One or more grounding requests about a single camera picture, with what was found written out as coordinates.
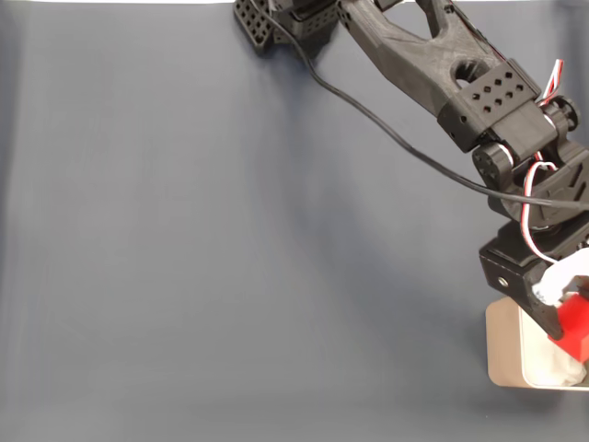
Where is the red cube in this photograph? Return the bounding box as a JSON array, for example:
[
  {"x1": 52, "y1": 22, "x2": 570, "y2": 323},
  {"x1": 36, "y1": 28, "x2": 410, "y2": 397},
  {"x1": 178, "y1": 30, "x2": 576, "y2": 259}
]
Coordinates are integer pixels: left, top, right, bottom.
[{"x1": 549, "y1": 294, "x2": 589, "y2": 363}]

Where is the beige open-top box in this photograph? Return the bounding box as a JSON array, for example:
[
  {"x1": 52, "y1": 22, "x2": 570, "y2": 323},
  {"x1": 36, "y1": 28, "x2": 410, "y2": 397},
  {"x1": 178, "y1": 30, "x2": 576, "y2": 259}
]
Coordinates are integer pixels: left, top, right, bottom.
[{"x1": 484, "y1": 310, "x2": 589, "y2": 392}]

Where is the white crumpled cloth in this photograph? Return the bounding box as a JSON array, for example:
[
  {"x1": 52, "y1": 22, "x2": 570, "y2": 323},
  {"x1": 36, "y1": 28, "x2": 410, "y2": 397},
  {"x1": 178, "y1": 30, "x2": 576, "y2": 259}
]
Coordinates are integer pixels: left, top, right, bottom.
[{"x1": 527, "y1": 317, "x2": 589, "y2": 389}]

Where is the dark grey table mat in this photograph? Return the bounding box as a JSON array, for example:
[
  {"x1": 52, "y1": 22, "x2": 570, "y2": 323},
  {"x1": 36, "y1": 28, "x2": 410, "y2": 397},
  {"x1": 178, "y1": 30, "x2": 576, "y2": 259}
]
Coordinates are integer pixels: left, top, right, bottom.
[{"x1": 0, "y1": 3, "x2": 589, "y2": 442}]

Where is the white red servo cable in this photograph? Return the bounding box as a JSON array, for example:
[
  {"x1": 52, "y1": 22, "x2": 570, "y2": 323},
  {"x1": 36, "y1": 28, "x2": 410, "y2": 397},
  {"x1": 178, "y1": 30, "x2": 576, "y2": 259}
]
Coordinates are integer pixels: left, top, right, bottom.
[
  {"x1": 537, "y1": 58, "x2": 566, "y2": 108},
  {"x1": 523, "y1": 160, "x2": 559, "y2": 266}
]

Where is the black camera cable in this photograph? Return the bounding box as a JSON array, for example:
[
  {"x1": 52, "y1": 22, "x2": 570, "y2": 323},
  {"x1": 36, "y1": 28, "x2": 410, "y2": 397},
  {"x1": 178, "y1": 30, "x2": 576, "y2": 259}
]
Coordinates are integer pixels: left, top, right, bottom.
[{"x1": 269, "y1": 16, "x2": 589, "y2": 211}]

